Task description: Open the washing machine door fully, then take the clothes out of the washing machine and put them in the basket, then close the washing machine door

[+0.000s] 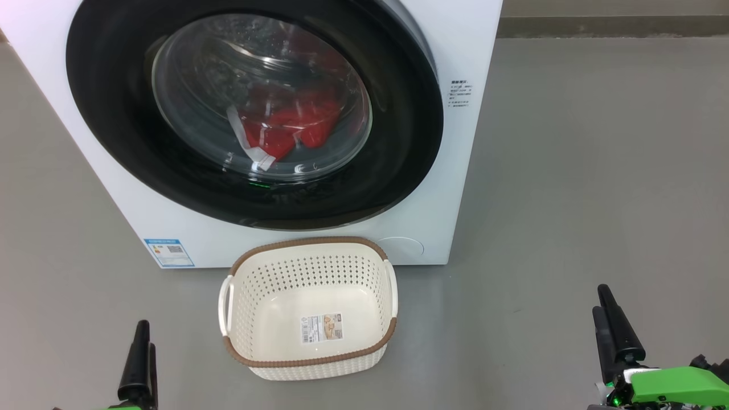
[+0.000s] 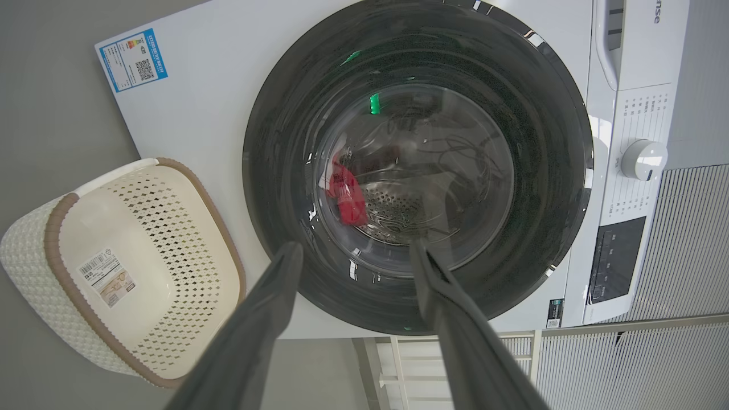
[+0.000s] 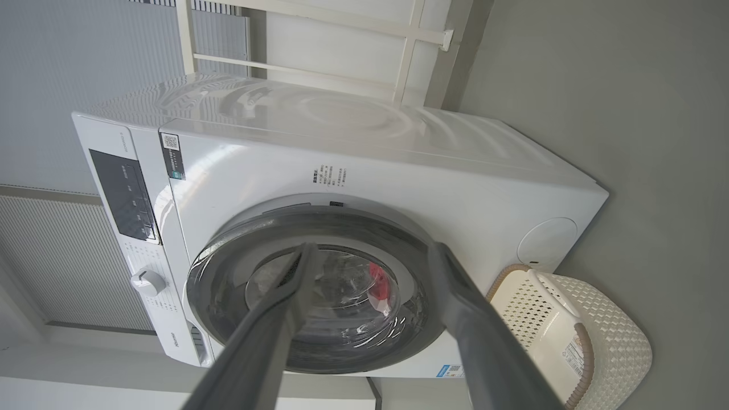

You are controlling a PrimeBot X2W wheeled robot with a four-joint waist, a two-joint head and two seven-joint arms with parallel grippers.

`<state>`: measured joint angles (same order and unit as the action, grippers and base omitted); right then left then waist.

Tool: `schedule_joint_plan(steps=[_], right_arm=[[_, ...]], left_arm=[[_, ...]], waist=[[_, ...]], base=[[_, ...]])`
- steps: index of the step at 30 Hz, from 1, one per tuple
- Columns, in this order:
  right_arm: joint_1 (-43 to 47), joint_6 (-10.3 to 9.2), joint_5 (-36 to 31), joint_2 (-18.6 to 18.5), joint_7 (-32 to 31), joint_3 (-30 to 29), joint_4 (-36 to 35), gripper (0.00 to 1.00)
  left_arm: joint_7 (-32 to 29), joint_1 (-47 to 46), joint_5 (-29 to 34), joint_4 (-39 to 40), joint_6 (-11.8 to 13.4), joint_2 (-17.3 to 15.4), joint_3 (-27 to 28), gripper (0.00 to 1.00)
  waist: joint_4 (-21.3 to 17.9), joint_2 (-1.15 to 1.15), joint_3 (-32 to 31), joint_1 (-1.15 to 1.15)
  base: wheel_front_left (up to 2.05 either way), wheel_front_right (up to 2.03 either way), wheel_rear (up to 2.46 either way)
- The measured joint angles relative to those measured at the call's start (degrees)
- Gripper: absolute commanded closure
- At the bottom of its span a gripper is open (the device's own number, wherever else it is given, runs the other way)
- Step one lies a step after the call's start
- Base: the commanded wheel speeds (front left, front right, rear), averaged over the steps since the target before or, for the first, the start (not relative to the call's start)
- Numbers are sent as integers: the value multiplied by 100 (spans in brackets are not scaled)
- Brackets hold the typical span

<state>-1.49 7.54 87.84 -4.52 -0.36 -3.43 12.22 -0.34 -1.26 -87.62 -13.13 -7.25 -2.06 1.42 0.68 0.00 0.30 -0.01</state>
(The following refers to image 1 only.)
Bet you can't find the small printed text sticker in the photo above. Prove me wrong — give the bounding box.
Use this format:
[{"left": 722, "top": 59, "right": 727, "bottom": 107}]
[{"left": 448, "top": 80, "right": 471, "bottom": 109}]

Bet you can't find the steel washing machine drum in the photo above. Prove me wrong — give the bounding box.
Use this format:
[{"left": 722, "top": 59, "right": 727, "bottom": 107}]
[{"left": 153, "top": 14, "right": 372, "bottom": 182}]

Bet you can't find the white front-load washing machine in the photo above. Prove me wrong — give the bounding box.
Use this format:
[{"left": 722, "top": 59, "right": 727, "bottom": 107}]
[{"left": 0, "top": 0, "right": 505, "bottom": 269}]

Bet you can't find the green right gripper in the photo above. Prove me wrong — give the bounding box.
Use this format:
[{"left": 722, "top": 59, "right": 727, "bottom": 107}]
[{"left": 589, "top": 285, "right": 729, "bottom": 410}]

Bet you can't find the cream laundry basket brown rim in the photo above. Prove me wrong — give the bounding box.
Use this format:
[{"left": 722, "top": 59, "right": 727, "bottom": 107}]
[{"left": 218, "top": 236, "right": 398, "bottom": 381}]

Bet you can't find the black round washer door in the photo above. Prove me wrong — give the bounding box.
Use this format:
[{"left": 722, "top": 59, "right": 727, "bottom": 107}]
[{"left": 65, "top": 0, "right": 445, "bottom": 231}]

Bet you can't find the blue energy label sticker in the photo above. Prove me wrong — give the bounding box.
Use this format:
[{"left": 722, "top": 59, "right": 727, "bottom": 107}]
[{"left": 144, "top": 239, "right": 195, "bottom": 268}]

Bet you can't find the printed product label sticker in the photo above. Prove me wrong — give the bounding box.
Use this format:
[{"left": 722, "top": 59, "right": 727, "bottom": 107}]
[{"left": 300, "top": 312, "right": 344, "bottom": 344}]

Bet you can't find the red garment with white trim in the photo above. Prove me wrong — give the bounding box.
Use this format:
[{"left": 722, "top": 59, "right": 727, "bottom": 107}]
[{"left": 227, "top": 34, "right": 343, "bottom": 171}]

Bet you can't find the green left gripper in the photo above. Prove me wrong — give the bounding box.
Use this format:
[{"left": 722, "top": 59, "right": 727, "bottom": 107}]
[{"left": 105, "top": 320, "right": 159, "bottom": 410}]

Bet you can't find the round white filter cover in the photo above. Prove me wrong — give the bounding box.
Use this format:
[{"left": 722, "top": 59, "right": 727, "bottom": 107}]
[{"left": 376, "top": 236, "right": 425, "bottom": 266}]

